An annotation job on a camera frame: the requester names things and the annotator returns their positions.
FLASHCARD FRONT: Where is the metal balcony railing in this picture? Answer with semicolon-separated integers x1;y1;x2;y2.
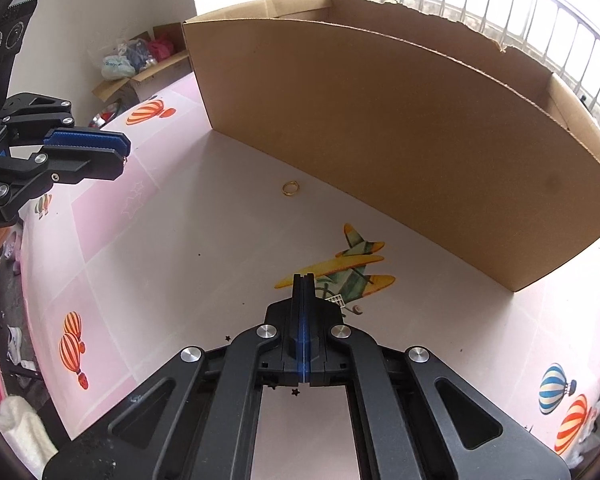
330;0;600;136

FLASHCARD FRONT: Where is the open cardboard floor box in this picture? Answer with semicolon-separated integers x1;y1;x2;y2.
91;24;193;106

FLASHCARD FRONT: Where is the knotted white plastic bag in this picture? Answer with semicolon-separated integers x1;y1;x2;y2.
102;55;131;81

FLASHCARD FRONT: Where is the person's white fuzzy sweater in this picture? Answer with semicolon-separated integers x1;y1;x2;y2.
0;395;56;480

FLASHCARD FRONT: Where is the pink balloon print tablecloth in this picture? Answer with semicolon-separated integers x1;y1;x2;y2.
20;72;600;480

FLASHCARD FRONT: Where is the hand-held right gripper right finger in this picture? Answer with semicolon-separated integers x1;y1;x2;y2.
305;272;571;480

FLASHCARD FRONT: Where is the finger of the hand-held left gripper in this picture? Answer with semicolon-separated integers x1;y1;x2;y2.
0;148;129;207
0;92;132;154

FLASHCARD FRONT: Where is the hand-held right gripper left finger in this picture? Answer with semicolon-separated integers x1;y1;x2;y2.
42;272;306;480

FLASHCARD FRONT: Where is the large cardboard box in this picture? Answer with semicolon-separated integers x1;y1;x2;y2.
181;0;600;293

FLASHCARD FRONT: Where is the red cloth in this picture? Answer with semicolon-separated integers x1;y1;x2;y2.
147;35;176;61

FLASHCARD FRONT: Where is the crumpled white plastic bag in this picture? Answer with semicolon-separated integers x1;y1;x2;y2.
570;395;600;466

